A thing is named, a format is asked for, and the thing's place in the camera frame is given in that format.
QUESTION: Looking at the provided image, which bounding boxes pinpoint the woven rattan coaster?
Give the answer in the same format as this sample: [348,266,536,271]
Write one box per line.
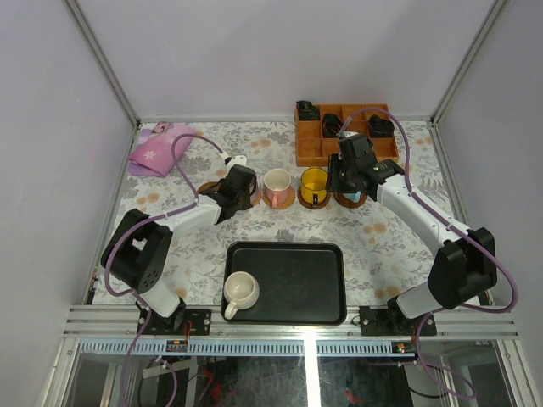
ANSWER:
[262,187,296,210]
[250,192,261,207]

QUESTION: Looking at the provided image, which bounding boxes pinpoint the pink ceramic cup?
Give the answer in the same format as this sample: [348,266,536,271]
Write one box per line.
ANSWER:
[264,169,291,209]

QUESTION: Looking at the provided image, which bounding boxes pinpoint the yellow ceramic cup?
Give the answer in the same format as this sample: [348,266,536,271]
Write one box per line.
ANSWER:
[300,168,328,206]

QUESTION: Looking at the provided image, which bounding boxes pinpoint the dark brown wooden coaster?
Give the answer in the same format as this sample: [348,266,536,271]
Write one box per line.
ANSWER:
[297,187,331,210]

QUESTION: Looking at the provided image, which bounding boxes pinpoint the cream white ceramic cup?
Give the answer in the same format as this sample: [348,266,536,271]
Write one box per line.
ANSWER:
[223,271,260,320]

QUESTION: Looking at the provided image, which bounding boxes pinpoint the purple ceramic cup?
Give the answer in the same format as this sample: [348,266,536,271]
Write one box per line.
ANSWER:
[249,178,260,196]

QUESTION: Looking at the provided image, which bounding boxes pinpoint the light blue ceramic cup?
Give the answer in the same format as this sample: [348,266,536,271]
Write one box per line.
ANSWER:
[343,192,362,204]

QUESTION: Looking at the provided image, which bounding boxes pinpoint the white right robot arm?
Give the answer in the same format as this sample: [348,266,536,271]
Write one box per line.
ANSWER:
[327,134,497,335]

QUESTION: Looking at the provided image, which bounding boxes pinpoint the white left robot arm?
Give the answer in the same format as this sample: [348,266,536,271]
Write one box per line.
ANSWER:
[100,162,257,335]

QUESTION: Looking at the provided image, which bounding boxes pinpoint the rolled dark sock right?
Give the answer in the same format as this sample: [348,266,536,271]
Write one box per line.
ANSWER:
[367,114,395,138]

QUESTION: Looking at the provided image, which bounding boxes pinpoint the orange wooden divider box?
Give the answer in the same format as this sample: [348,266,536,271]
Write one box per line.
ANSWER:
[294,103,399,167]

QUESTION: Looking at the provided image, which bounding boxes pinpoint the rolled dark sock with orange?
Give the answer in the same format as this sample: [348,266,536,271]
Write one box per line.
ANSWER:
[322,113,344,138]

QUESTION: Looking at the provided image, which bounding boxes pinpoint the rolled dark sock top-left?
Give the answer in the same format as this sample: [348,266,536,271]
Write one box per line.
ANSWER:
[296,100,321,121]

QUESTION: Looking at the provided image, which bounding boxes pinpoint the pink folded cloth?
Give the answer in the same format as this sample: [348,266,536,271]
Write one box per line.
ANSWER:
[128,121,195,178]

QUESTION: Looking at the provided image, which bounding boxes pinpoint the black plastic tray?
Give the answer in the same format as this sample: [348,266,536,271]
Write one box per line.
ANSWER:
[224,242,347,326]

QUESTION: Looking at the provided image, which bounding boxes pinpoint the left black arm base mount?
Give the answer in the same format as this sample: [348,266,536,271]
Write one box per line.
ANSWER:
[143,309,211,337]

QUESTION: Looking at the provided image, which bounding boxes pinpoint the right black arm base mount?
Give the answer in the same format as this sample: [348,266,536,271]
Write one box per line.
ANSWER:
[359,306,422,337]

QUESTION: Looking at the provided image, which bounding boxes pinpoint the aluminium front rail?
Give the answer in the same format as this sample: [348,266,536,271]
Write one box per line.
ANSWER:
[64,303,519,341]

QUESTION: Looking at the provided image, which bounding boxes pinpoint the blue slotted cable duct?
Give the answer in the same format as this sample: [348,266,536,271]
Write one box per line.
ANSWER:
[80,338,415,358]

